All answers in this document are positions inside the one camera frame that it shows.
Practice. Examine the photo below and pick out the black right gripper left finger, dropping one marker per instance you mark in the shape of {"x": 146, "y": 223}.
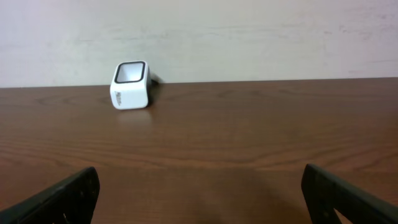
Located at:
{"x": 72, "y": 200}

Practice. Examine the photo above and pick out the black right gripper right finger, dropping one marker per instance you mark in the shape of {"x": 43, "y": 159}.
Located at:
{"x": 325, "y": 194}

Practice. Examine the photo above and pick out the white barcode scanner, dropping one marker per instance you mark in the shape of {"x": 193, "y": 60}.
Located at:
{"x": 130, "y": 85}

